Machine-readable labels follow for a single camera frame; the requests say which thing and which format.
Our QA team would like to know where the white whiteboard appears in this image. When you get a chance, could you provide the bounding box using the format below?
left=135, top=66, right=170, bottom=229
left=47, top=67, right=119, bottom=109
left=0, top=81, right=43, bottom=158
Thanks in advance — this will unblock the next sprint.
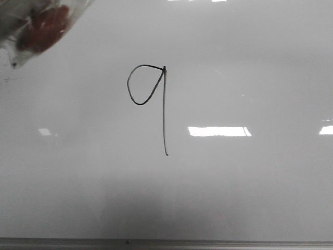
left=1, top=1, right=332, bottom=241

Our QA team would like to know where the grey aluminium whiteboard frame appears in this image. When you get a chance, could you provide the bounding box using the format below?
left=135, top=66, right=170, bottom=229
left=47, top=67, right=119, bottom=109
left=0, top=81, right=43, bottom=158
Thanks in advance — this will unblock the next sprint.
left=1, top=237, right=332, bottom=249

